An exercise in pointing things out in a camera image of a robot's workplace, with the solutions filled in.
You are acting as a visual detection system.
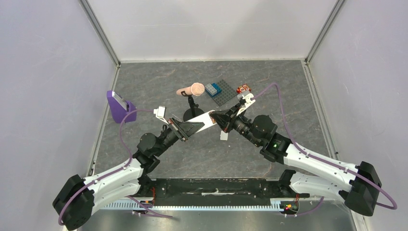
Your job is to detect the white battery cover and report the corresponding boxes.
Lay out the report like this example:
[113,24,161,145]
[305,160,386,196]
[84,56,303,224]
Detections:
[220,131,229,141]

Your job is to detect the blue grey lego brick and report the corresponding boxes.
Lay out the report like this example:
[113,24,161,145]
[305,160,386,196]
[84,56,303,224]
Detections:
[204,83,222,98]

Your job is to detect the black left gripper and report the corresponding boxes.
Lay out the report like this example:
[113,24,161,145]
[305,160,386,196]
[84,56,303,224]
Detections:
[154,116,204,157]

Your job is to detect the red toy block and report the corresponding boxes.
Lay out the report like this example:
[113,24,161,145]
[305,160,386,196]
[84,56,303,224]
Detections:
[236,84,251,94]

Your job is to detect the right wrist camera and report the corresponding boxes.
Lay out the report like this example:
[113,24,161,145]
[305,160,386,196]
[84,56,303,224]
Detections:
[237,90,256,116]

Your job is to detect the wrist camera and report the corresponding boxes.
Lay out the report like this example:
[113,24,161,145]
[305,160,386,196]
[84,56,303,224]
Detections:
[237,90,256,116]
[153,105,169,125]

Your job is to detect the purple phone holder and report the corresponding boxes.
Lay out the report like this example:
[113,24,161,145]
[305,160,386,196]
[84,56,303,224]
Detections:
[106,90,136,124]

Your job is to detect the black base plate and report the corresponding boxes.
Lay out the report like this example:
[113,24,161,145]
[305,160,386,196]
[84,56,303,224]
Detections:
[131,170,310,206]

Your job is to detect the grey lego baseplate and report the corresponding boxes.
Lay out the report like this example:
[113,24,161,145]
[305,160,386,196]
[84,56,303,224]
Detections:
[212,80,238,106]

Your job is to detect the black microphone stand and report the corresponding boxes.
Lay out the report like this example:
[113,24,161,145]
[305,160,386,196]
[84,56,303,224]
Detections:
[181,90,204,121]

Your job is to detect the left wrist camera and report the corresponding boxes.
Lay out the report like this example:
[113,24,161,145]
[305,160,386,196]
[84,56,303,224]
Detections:
[153,105,169,125]

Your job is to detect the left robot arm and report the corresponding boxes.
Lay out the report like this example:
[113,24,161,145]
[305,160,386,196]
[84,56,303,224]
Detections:
[52,114,214,231]

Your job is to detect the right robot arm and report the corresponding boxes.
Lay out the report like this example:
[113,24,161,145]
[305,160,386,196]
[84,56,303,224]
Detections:
[183,109,382,217]

